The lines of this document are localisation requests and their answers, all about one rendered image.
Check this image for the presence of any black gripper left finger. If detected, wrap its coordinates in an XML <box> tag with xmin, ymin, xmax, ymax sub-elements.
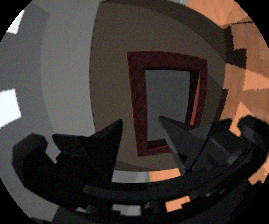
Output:
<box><xmin>52</xmin><ymin>119</ymin><xmax>123</xmax><ymax>183</ymax></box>

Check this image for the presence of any brown flat board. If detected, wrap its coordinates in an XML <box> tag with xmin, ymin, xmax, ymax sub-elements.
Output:
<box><xmin>89</xmin><ymin>0</ymin><xmax>226</xmax><ymax>172</ymax></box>

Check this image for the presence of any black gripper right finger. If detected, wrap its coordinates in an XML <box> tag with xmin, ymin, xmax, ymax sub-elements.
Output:
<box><xmin>158</xmin><ymin>115</ymin><xmax>232</xmax><ymax>176</ymax></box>

